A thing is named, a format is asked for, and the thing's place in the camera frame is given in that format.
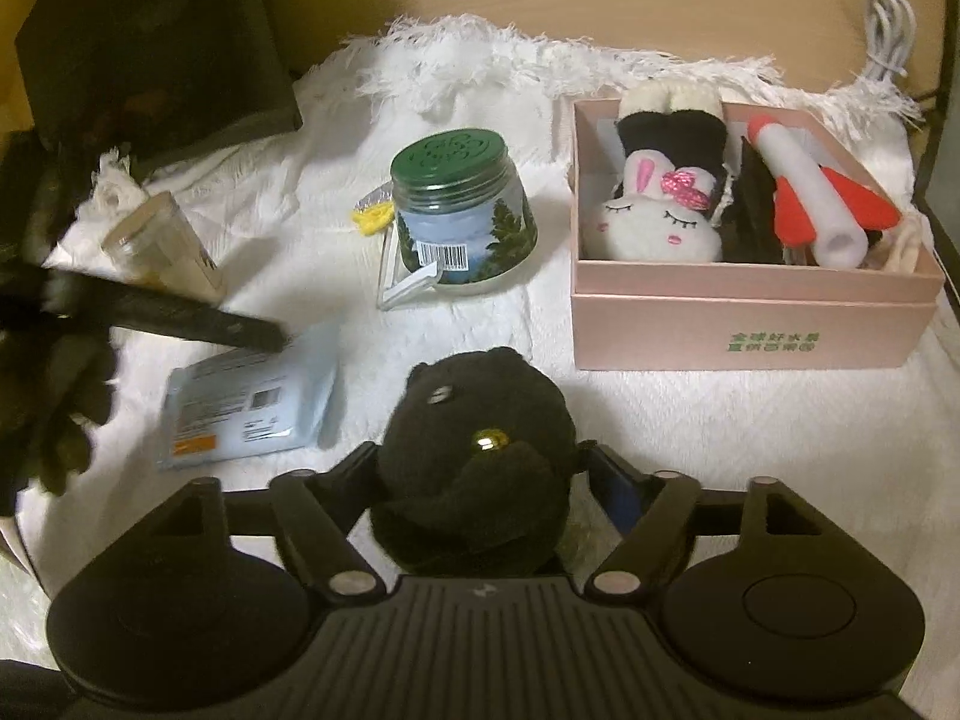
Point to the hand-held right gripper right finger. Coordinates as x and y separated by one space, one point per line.
619 495

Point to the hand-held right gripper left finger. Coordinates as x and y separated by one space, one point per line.
300 517

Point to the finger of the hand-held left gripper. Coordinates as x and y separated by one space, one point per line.
187 319

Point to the blue wipes packet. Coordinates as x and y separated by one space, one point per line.
255 397

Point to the black plush toy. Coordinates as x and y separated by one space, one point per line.
472 465

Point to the pink cardboard box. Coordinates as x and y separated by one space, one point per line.
712 315

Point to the white rabbit plush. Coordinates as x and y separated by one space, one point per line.
652 210

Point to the black cloth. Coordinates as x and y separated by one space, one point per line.
754 202

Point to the red white rocket toy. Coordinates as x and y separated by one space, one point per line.
810 187

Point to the clear plastic cup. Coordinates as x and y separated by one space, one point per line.
165 247

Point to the yellow knitted trinket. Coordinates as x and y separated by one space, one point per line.
373 214

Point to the dark box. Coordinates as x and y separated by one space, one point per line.
157 37

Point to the green lidded glass jar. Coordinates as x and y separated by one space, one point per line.
465 217

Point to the white woven blanket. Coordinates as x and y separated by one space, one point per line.
465 90

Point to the black furniture frame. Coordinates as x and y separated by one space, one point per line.
941 157

